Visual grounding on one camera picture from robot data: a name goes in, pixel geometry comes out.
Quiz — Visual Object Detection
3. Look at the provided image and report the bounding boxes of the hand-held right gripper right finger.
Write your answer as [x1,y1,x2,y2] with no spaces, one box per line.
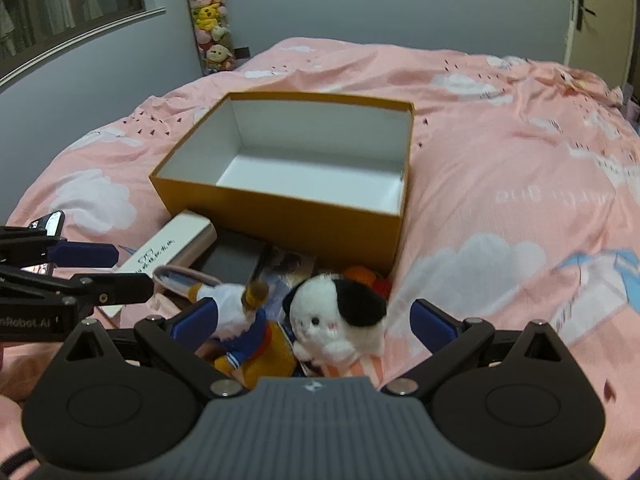
[382,300,576,401]

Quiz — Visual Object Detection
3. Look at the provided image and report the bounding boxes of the clear tube of plush toys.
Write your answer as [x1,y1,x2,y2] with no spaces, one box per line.
[177,0,237,77]

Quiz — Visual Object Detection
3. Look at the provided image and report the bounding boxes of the dark grey box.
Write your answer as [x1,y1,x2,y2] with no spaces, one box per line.
[192,229,271,287]

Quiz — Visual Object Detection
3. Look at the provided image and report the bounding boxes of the orange cardboard box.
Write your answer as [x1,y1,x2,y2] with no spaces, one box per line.
[148,91,416,277]

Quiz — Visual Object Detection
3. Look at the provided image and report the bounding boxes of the long white box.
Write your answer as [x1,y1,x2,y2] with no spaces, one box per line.
[95,211,217,320]

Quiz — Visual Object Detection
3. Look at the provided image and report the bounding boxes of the glossy photo card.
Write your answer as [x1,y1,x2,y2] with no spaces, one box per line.
[252,247,326,378]

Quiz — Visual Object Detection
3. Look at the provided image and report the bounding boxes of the black smartphone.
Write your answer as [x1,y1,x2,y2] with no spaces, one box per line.
[22,211,66,239]

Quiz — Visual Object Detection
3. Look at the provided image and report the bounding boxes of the pink cloud print blanket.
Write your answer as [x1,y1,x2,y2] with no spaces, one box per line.
[0,36,640,480]

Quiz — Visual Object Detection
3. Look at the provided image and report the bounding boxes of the cream door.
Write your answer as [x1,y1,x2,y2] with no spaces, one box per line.
[565,0,640,92]

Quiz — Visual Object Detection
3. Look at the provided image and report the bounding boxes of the small orange plush toy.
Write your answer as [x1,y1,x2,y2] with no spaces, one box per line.
[344,265,392,297]

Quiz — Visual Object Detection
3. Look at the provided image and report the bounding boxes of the black door handle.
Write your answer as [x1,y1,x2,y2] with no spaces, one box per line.
[570,0,597,31]

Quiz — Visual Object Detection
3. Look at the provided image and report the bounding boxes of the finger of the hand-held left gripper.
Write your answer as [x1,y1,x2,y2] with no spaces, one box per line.
[0,227,119,269]
[0,266,155,312]

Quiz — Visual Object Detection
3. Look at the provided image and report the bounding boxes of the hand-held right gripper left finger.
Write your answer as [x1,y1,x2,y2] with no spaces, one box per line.
[50,300,249,401]

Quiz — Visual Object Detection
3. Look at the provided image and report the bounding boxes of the sailor suit plush toy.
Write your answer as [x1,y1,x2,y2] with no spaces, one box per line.
[192,282,298,380]

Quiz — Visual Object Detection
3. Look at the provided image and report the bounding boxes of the white plush popcorn toy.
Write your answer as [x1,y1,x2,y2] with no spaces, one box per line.
[282,272,390,367]

